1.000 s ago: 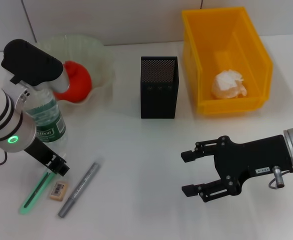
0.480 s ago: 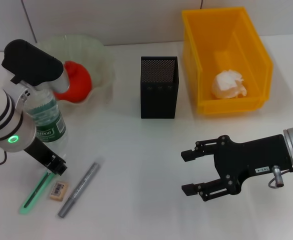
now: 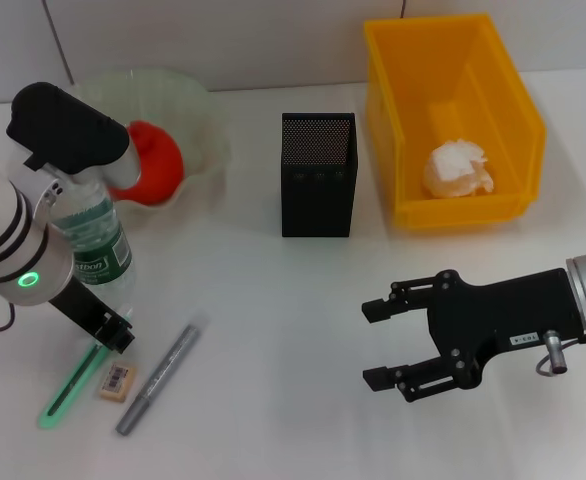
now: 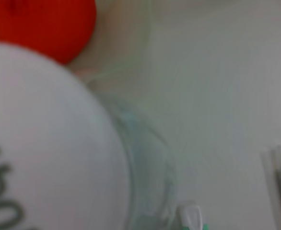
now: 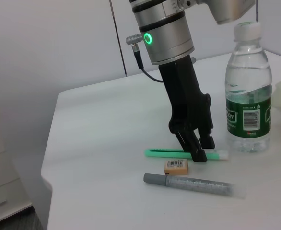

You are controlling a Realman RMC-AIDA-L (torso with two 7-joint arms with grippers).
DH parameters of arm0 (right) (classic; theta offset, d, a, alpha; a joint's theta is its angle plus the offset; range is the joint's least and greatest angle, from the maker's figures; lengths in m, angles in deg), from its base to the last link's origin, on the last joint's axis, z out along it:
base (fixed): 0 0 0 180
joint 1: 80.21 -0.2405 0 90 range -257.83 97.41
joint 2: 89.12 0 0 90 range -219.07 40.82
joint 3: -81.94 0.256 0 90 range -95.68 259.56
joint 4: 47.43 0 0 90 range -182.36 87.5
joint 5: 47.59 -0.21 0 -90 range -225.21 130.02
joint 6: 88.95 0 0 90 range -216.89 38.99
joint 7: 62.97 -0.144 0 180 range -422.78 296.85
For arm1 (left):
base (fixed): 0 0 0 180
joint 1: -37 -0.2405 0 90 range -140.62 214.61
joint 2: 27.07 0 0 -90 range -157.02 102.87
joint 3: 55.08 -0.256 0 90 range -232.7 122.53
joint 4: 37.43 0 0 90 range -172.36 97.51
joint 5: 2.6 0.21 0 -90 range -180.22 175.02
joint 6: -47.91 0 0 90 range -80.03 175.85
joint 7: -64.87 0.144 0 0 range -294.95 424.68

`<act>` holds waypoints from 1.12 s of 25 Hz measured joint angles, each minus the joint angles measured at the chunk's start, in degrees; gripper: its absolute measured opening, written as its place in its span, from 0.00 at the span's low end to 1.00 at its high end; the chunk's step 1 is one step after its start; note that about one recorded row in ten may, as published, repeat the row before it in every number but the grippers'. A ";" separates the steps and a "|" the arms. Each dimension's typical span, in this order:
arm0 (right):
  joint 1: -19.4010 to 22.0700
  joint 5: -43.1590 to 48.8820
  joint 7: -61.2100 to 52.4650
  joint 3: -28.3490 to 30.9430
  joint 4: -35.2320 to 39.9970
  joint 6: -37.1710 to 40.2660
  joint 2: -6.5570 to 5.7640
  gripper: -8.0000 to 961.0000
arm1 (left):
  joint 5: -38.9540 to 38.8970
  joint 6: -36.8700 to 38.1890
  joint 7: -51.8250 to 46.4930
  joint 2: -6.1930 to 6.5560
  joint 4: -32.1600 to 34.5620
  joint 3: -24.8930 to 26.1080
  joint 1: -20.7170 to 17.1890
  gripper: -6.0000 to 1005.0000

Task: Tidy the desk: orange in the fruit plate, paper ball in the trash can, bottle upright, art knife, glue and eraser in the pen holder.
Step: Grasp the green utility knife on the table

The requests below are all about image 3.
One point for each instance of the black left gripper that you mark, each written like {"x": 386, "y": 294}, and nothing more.
{"x": 80, "y": 310}

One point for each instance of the green utility knife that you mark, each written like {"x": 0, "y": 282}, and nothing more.
{"x": 46, "y": 424}

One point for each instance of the black mesh pen holder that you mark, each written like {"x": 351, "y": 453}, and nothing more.
{"x": 318, "y": 210}

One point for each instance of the yellow plastic bin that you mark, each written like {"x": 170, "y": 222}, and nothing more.
{"x": 448, "y": 212}

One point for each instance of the grey marker pen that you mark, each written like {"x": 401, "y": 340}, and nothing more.
{"x": 133, "y": 417}

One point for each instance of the beige eraser with barcode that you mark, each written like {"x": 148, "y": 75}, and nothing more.
{"x": 117, "y": 382}

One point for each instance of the pale green glass fruit plate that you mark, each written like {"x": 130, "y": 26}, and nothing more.
{"x": 193, "y": 110}

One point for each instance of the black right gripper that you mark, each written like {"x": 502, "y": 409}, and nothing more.
{"x": 503, "y": 310}

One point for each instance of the white paper ball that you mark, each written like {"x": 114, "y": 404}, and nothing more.
{"x": 453, "y": 170}

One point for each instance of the clear bottle with green label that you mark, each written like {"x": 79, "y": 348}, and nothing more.
{"x": 98, "y": 240}

